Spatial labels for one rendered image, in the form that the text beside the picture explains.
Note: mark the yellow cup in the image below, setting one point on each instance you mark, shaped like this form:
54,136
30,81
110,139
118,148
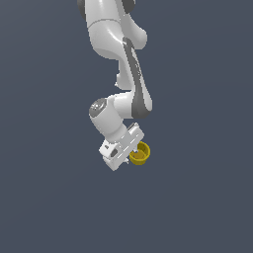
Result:
141,154

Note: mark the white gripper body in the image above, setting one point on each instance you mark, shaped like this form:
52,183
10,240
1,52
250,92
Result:
120,148

